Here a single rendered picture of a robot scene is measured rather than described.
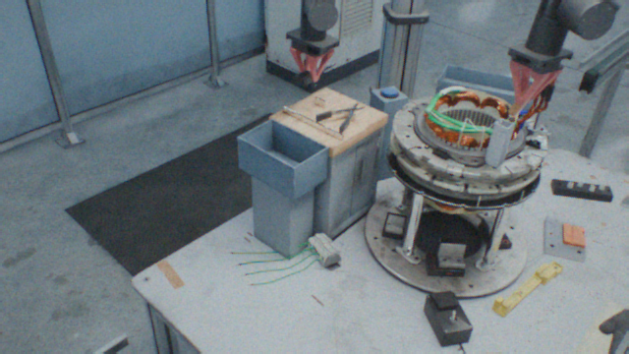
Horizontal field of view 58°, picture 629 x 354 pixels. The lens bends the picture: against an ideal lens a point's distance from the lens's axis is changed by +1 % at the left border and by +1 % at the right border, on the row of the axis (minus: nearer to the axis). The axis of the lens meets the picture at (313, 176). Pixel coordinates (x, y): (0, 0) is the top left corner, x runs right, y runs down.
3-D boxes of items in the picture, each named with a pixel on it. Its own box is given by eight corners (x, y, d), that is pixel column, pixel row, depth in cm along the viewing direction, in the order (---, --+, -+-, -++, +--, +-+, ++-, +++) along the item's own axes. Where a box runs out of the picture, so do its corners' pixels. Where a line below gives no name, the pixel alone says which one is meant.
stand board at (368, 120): (332, 158, 118) (333, 148, 117) (269, 125, 128) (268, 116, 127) (387, 123, 131) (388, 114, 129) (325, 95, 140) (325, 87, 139)
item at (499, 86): (514, 171, 162) (542, 82, 145) (509, 192, 154) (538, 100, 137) (429, 150, 169) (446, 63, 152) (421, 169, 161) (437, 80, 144)
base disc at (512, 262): (473, 326, 115) (473, 324, 114) (331, 234, 136) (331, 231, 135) (555, 236, 138) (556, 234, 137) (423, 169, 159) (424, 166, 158)
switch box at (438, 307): (440, 347, 112) (445, 329, 109) (422, 310, 120) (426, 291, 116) (469, 342, 113) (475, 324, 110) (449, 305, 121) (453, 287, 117)
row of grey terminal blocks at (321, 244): (343, 265, 129) (345, 253, 127) (326, 272, 127) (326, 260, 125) (321, 240, 136) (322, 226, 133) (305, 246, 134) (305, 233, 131)
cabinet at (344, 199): (326, 246, 134) (332, 157, 119) (271, 211, 144) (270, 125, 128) (374, 208, 146) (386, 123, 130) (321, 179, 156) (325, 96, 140)
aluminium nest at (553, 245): (583, 263, 133) (587, 256, 131) (543, 253, 135) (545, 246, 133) (581, 231, 142) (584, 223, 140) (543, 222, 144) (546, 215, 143)
